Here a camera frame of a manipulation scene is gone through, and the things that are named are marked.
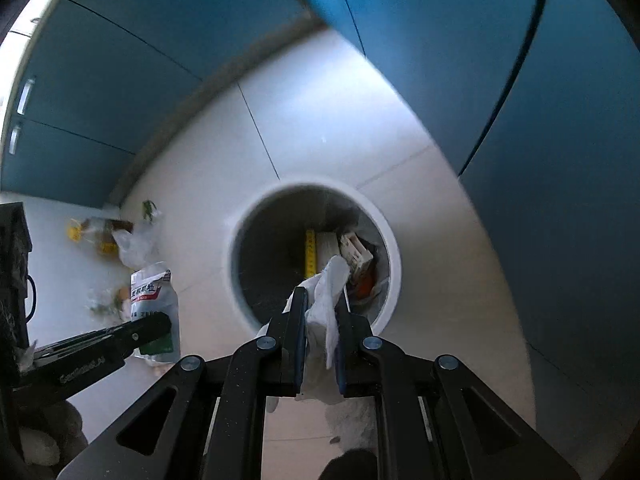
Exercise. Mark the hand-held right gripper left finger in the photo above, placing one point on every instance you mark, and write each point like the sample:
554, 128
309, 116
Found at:
300, 345

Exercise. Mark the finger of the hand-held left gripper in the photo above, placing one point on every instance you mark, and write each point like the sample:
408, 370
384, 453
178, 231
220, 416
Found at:
75, 341
145, 332

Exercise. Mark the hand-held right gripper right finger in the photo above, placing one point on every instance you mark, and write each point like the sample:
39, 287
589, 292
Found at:
342, 355

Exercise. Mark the white tissue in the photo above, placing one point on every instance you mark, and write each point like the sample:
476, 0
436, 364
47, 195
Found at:
325, 285

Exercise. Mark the red snack wrapper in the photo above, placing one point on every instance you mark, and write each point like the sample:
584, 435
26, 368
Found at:
366, 288

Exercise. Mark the brown box with yellow edge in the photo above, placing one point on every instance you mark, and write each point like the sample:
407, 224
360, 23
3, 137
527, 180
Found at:
310, 252

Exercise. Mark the green and white medicine box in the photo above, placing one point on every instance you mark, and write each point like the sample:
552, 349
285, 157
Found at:
356, 257

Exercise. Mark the white round trash can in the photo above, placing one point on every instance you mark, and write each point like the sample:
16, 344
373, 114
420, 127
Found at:
270, 250

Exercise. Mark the long white box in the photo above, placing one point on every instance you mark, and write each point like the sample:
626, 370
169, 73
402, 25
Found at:
327, 245

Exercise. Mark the person's left hand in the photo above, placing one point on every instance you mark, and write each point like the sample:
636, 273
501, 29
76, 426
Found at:
50, 432

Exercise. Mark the white and green rice bag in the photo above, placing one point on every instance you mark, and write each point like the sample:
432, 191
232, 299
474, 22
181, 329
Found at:
155, 295

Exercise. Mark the clear bag of vegetables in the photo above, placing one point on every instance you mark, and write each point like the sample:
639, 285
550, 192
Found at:
110, 302

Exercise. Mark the white plastic bag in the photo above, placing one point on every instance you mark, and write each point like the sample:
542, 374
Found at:
135, 242

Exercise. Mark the clear plastic wrapper litter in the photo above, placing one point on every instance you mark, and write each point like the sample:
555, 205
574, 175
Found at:
97, 230

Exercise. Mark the person's dark trouser leg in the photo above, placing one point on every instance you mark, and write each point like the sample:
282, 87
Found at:
350, 466

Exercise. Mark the green leafy vegetable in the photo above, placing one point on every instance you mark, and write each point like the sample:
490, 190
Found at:
149, 209

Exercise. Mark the blue kitchen cabinet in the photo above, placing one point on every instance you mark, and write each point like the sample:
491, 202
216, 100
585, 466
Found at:
500, 110
125, 60

